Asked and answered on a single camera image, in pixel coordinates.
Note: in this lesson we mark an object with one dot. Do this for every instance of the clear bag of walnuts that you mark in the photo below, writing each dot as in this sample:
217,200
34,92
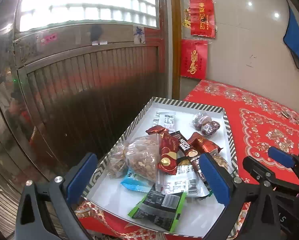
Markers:
142,157

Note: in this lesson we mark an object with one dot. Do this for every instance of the pink door sticker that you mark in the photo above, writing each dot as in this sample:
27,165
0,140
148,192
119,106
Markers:
49,39

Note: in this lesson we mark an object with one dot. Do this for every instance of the window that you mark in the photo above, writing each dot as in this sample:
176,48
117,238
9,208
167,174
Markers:
89,2

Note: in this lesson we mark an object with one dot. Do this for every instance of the dark brown coffee stick packet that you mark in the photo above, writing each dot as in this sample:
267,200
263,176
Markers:
187,150

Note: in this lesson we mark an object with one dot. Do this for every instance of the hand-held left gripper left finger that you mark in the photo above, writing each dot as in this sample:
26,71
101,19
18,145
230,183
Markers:
82,175

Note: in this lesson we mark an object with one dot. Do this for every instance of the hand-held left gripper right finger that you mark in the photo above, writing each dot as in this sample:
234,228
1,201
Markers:
214,180

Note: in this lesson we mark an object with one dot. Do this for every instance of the blue hanging cloth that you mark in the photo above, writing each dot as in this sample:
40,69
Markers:
293,35

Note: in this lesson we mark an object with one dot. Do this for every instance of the red gold wall poster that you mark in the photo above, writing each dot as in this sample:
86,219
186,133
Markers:
194,60

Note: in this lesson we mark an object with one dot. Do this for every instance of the dark red snack packet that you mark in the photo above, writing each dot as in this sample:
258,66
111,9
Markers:
155,130
204,143
168,152

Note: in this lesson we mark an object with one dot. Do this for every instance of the red wall decoration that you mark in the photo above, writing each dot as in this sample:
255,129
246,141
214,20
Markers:
202,17

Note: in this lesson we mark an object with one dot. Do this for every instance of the clear bag of red dates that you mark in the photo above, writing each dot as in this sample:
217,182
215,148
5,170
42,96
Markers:
207,127

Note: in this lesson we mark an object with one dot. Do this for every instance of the blue white door sticker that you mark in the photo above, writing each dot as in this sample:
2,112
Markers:
139,35

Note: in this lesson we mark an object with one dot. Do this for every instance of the wooden door frame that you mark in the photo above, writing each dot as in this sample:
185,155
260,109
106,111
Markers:
175,42

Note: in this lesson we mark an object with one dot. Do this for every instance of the metal door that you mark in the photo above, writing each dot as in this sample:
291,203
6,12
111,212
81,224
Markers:
77,80

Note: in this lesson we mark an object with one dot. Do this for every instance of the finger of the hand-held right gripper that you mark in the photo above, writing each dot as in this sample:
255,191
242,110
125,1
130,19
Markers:
280,156
257,170

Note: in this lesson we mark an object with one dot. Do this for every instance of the black green snack packet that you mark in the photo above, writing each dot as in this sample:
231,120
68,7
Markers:
159,210

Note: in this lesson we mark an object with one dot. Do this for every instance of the striped cardboard box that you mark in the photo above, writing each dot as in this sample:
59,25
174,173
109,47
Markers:
182,112

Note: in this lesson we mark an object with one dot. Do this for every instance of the white snack packet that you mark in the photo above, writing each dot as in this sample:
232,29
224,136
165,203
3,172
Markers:
182,182
167,121

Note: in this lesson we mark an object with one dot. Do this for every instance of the light blue snack packet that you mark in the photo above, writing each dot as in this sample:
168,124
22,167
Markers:
134,182

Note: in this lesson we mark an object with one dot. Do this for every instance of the tan speckled snack packet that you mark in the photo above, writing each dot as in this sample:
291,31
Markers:
223,162

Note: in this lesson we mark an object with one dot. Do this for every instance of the red floral tablecloth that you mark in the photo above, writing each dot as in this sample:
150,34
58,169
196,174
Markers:
259,120

